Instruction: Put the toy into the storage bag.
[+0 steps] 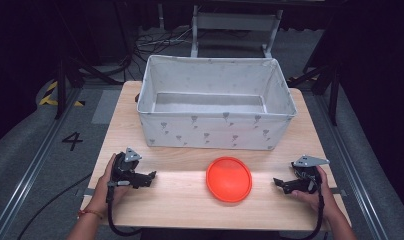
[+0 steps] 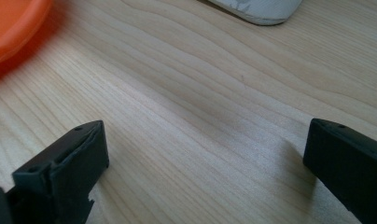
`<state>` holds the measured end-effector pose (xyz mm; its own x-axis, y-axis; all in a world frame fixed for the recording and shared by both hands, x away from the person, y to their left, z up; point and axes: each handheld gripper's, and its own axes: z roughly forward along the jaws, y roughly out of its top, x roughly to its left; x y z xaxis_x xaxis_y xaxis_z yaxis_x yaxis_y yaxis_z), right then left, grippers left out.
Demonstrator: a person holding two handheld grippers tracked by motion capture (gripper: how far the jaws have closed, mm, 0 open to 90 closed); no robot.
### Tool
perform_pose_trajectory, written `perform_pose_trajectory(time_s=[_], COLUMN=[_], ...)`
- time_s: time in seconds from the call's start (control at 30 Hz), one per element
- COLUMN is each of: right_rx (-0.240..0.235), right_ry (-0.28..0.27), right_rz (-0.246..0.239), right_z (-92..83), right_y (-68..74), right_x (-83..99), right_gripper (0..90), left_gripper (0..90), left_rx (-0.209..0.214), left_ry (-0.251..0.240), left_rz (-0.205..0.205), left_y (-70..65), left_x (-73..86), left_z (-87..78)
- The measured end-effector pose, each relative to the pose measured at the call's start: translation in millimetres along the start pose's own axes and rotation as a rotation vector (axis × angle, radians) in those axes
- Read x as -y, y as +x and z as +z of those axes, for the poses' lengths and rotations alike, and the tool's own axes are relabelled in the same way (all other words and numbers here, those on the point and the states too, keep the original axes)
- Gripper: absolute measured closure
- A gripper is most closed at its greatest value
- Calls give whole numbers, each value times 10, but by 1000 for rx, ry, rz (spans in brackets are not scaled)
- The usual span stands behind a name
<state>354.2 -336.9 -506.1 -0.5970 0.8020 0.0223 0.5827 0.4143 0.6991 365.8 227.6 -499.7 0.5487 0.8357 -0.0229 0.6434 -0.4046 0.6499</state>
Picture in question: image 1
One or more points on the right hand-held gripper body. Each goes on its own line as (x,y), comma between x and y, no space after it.
(308,173)

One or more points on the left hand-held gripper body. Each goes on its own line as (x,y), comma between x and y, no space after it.
(123,168)

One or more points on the person's right hand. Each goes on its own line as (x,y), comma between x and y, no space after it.
(323,200)

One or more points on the person's left hand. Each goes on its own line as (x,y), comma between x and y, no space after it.
(102,196)

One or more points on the red round plate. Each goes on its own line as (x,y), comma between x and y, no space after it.
(228,180)

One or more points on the white fabric storage box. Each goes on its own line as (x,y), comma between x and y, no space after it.
(210,131)

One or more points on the black tripod stand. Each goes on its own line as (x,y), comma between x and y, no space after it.
(326,80)
(70,71)

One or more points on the yellow black hazard tape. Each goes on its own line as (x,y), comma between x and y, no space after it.
(50,96)

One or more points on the aluminium floor rail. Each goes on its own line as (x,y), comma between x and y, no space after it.
(26,173)
(353,166)

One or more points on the grey metal frame stand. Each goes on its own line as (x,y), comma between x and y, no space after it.
(235,21)

